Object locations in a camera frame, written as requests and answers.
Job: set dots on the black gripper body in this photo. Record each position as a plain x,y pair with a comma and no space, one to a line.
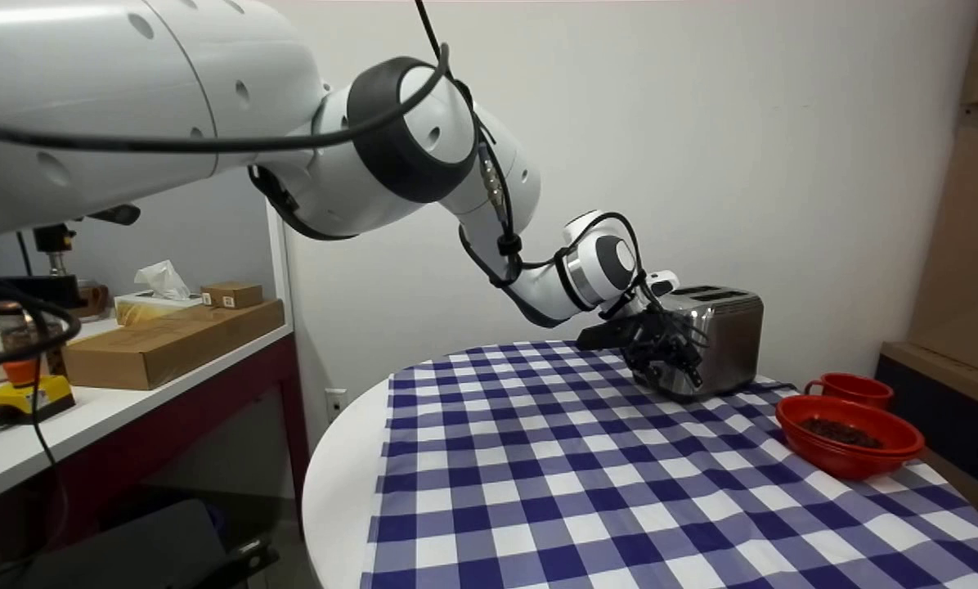
623,331

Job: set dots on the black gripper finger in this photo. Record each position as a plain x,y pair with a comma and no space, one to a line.
663,367
686,331

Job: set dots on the silver two-slot toaster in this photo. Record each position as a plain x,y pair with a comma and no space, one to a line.
729,337

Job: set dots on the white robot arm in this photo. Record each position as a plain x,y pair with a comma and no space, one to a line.
181,100

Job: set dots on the blue white checkered tablecloth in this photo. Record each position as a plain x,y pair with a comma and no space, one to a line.
621,491

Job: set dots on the red bowl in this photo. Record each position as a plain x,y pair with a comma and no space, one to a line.
850,434

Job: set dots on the round white table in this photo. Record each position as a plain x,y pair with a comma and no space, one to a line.
335,491

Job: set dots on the small brown box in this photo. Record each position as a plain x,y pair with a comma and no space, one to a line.
233,295

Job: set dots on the grey partition panel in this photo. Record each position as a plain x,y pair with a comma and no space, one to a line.
204,232

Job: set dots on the flat brown cardboard box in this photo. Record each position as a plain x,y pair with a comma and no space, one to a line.
171,346

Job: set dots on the white tissue box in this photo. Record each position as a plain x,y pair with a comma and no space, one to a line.
163,284

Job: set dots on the white desk with red side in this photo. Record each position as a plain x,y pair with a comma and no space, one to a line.
128,410

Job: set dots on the black office chair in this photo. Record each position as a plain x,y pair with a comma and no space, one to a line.
150,544

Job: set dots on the yellow tool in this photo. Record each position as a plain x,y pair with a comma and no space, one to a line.
30,397

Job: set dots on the white wall outlet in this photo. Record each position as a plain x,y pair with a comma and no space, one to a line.
335,402

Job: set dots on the black camera bar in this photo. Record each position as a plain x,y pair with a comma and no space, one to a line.
117,214

